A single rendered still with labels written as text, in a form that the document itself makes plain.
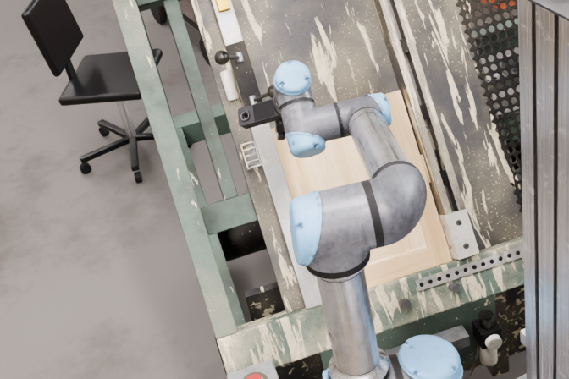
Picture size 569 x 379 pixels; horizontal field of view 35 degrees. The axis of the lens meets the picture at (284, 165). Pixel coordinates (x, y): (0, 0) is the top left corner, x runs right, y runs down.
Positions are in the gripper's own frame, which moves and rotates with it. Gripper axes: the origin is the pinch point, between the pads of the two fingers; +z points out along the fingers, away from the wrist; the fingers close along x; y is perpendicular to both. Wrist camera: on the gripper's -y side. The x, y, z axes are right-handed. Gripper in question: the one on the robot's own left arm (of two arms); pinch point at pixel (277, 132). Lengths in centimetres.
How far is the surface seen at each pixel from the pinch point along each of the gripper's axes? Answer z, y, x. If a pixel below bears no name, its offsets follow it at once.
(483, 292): 33, 52, -39
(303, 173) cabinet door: 24.6, 7.4, -3.8
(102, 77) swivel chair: 213, -69, 112
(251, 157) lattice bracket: 23.9, -6.2, 1.9
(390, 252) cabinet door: 32, 29, -26
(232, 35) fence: 11.4, -8.0, 32.4
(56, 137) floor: 277, -105, 106
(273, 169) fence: 21.7, -0.8, -2.6
